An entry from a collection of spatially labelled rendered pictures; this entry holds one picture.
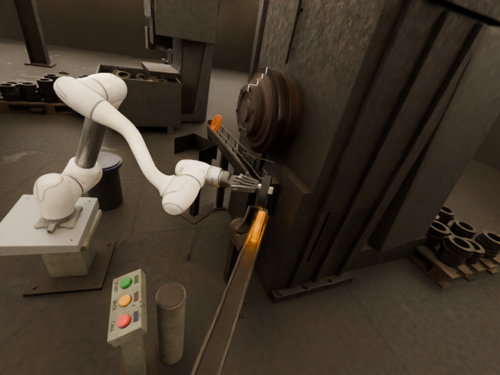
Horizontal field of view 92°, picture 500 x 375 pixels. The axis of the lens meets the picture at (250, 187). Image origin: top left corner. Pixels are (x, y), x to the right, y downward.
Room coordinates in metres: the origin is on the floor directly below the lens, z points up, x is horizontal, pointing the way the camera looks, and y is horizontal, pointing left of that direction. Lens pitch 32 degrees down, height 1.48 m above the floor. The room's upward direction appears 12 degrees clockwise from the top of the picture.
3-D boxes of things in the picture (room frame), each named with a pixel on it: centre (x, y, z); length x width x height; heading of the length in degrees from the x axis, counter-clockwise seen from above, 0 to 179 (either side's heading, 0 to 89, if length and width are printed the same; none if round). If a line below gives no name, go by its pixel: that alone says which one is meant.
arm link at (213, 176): (0.93, 0.16, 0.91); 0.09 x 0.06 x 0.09; 172
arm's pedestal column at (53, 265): (0.96, 1.03, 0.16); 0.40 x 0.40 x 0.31; 19
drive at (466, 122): (1.93, -1.07, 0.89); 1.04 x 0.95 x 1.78; 117
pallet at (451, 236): (2.12, -1.83, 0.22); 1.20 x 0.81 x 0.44; 25
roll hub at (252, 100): (1.37, 0.10, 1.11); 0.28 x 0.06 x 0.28; 27
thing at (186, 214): (1.71, 0.48, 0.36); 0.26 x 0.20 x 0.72; 62
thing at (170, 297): (0.58, 0.23, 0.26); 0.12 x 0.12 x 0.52
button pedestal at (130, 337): (0.47, 0.36, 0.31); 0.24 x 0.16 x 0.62; 27
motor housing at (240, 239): (1.06, -0.02, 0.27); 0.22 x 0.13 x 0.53; 27
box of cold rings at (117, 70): (3.56, 1.86, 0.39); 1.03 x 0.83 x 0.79; 121
